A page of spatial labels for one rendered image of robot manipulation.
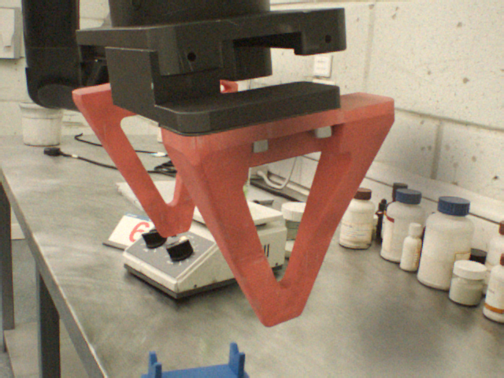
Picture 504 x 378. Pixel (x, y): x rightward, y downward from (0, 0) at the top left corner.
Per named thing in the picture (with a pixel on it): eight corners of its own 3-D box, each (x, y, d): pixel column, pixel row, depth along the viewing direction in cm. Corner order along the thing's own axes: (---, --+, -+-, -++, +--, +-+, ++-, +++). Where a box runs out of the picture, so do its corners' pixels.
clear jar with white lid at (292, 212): (313, 263, 89) (319, 213, 87) (275, 258, 90) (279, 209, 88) (314, 251, 95) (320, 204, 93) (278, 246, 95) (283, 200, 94)
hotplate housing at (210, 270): (176, 302, 71) (179, 242, 69) (120, 269, 80) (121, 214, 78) (294, 268, 86) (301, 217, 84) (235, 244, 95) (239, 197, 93)
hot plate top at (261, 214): (224, 231, 75) (224, 225, 74) (168, 209, 83) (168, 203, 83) (286, 219, 83) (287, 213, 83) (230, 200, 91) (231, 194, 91)
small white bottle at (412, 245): (398, 269, 89) (405, 224, 87) (400, 264, 92) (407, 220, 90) (416, 272, 88) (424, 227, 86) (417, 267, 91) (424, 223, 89)
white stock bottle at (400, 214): (423, 257, 96) (433, 191, 93) (410, 267, 91) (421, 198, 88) (388, 249, 99) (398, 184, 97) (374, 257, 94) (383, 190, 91)
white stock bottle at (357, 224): (342, 238, 103) (350, 183, 101) (372, 243, 101) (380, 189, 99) (335, 246, 98) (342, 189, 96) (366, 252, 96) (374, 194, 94)
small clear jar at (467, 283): (467, 309, 75) (474, 273, 74) (441, 297, 79) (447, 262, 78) (487, 303, 78) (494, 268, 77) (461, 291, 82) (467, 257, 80)
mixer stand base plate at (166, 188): (142, 211, 109) (142, 205, 109) (113, 187, 126) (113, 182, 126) (276, 203, 124) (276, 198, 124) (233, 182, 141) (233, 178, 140)
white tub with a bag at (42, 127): (19, 139, 176) (20, 71, 171) (64, 140, 181) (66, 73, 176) (16, 146, 163) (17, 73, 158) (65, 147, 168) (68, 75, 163)
